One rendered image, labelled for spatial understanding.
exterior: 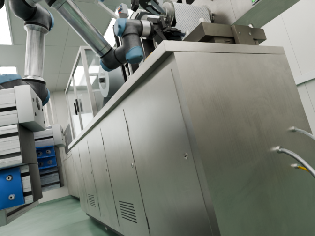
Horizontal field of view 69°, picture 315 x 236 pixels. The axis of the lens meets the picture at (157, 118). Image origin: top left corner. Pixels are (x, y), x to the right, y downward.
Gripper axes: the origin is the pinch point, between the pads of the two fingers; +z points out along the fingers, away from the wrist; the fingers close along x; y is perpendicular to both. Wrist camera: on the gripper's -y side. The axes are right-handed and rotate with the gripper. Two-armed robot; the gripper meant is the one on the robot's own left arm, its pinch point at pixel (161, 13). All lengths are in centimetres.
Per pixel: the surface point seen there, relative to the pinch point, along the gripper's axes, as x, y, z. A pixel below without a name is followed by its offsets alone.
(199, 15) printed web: -4.6, 12.5, 17.6
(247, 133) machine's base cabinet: -30, -52, 45
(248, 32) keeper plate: -26.4, -3.4, 35.2
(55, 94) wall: 552, 119, -86
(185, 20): -4.5, 2.0, 11.9
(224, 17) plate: -7.0, 21.4, 30.4
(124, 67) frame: 43.0, -12.0, 1.4
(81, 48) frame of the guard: 98, 14, -34
